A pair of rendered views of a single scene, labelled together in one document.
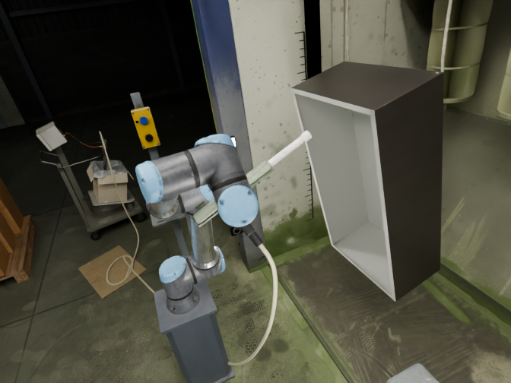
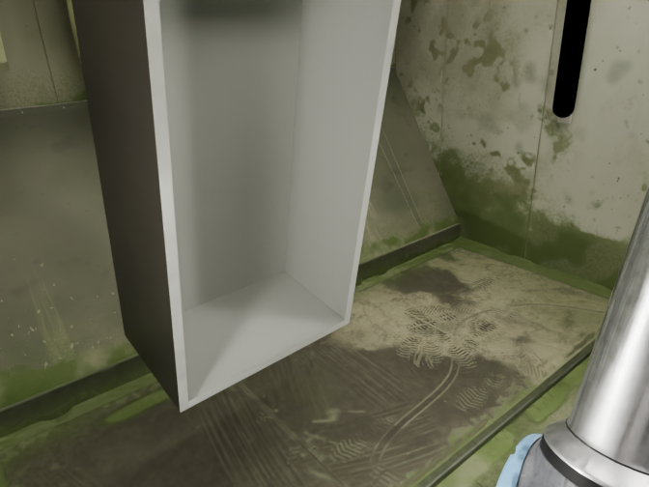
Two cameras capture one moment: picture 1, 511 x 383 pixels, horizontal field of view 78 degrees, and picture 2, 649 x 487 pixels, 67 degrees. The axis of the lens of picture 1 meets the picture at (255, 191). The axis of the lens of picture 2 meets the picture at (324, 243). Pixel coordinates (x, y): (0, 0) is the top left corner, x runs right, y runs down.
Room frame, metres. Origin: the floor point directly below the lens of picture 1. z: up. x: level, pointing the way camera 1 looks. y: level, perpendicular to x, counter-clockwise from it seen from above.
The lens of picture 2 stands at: (1.73, 0.58, 1.34)
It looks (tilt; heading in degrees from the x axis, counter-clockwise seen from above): 23 degrees down; 251
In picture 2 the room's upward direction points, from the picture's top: 3 degrees counter-clockwise
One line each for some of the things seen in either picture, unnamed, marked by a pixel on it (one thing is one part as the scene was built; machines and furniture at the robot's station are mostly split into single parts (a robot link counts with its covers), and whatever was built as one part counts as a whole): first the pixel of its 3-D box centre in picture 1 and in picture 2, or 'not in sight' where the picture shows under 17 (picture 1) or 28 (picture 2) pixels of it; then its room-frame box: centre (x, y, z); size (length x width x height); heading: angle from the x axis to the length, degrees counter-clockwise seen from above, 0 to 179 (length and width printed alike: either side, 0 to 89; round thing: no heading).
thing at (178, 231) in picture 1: (168, 200); not in sight; (2.16, 0.68, 0.82); 0.06 x 0.06 x 1.64; 18
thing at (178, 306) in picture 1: (181, 294); not in sight; (1.29, 0.49, 0.69); 0.19 x 0.19 x 0.10
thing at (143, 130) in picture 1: (145, 128); not in sight; (2.11, 0.66, 1.42); 0.12 x 0.06 x 0.26; 108
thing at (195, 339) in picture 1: (196, 336); not in sight; (1.29, 0.49, 0.32); 0.31 x 0.31 x 0.64; 18
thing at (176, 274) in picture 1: (176, 276); not in sight; (1.29, 0.49, 0.83); 0.17 x 0.15 x 0.18; 112
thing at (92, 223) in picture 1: (93, 177); not in sight; (3.27, 1.76, 0.64); 0.73 x 0.50 x 1.27; 119
